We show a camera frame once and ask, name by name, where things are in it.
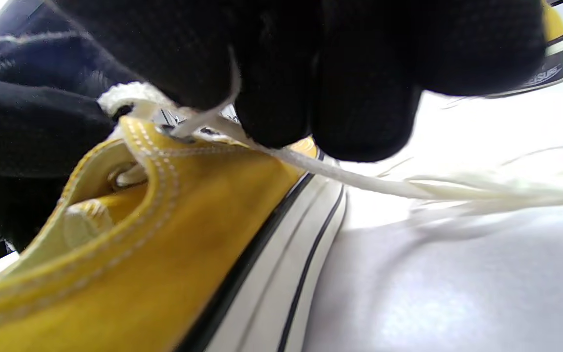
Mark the person's right hand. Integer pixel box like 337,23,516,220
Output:
47,0,548,163

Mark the yellow canvas shoe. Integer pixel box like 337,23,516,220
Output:
484,0,563,98
0,115,348,352

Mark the person's left hand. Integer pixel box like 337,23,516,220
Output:
0,32,138,252

